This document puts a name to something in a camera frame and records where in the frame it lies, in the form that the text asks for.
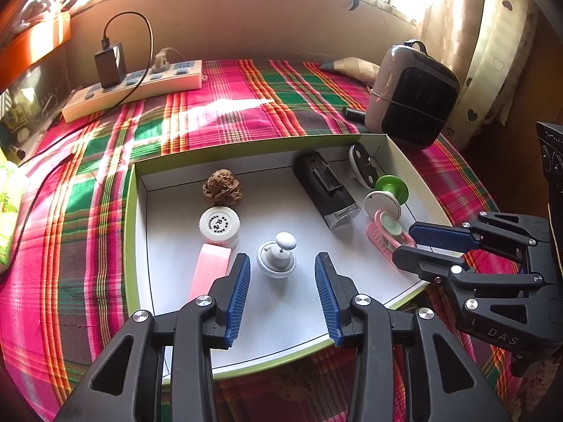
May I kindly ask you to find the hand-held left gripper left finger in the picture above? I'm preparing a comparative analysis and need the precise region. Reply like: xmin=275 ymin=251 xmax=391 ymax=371
xmin=53 ymin=252 xmax=251 ymax=422

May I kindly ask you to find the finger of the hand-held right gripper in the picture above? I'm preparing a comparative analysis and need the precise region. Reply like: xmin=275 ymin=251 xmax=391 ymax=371
xmin=408 ymin=212 xmax=551 ymax=265
xmin=392 ymin=246 xmax=558 ymax=356

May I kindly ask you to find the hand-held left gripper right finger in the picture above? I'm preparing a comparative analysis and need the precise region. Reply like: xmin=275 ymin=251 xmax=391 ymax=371
xmin=314 ymin=252 xmax=513 ymax=422

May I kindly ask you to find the plain pink clipper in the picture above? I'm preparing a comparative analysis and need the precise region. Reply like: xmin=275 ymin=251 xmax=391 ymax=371
xmin=189 ymin=243 xmax=234 ymax=302

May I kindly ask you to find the green and white cardboard box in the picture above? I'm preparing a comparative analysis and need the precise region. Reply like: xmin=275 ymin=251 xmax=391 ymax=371
xmin=124 ymin=134 xmax=464 ymax=381

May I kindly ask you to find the pink clipper with green pad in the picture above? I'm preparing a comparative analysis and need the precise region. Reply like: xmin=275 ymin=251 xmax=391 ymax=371
xmin=366 ymin=210 xmax=416 ymax=256

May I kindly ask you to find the small white egg-shaped gadget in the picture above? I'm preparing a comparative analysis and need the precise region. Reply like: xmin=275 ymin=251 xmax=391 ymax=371
xmin=256 ymin=231 xmax=297 ymax=279

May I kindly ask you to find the green and white spool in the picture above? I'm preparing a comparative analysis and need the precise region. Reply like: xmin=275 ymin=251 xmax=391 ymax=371
xmin=363 ymin=175 xmax=410 ymax=221

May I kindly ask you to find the white round jar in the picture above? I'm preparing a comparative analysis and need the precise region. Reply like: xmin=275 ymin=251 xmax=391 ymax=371
xmin=199 ymin=206 xmax=241 ymax=247

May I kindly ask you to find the oval three-button key fob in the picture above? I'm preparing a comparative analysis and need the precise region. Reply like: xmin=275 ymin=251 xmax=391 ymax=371
xmin=348 ymin=143 xmax=380 ymax=190

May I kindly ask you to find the brown walnut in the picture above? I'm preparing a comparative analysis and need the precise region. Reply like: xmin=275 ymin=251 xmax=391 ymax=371
xmin=202 ymin=170 xmax=244 ymax=207
xmin=259 ymin=358 xmax=315 ymax=407

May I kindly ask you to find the black bike light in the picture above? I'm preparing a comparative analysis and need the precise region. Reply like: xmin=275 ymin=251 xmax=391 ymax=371
xmin=292 ymin=151 xmax=362 ymax=230

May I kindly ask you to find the grey portable heater fan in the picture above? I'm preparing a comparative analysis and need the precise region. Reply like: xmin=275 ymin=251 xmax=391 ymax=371
xmin=366 ymin=40 xmax=460 ymax=148

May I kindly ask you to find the heart print curtain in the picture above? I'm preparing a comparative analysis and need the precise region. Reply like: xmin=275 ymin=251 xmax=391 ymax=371
xmin=422 ymin=0 xmax=544 ymax=146

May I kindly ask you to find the plaid blanket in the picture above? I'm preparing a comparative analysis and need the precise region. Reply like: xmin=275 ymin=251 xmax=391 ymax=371
xmin=0 ymin=57 xmax=542 ymax=422

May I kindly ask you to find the beige pouch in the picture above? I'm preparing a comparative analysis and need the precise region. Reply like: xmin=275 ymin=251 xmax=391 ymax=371
xmin=319 ymin=57 xmax=381 ymax=83

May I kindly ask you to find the white power strip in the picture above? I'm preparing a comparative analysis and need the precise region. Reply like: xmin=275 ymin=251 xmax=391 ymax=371
xmin=61 ymin=59 xmax=207 ymax=123

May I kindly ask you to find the green tissue pack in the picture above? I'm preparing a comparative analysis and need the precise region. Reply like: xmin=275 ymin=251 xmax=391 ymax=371
xmin=0 ymin=160 xmax=23 ymax=269

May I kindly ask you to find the white plug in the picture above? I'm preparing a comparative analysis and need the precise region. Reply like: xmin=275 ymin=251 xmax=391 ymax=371
xmin=152 ymin=47 xmax=188 ymax=73

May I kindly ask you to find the black charger adapter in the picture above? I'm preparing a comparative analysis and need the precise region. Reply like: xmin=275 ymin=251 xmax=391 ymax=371
xmin=94 ymin=41 xmax=128 ymax=90

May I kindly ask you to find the clear plastic organizer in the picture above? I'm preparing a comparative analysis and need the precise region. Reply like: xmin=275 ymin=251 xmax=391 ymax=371
xmin=0 ymin=53 xmax=67 ymax=143

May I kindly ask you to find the orange box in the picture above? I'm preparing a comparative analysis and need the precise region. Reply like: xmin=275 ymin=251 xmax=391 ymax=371
xmin=0 ymin=11 xmax=72 ymax=93

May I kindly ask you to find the black charger cable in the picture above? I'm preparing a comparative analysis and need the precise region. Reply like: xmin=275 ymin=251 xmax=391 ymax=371
xmin=18 ymin=12 xmax=154 ymax=165

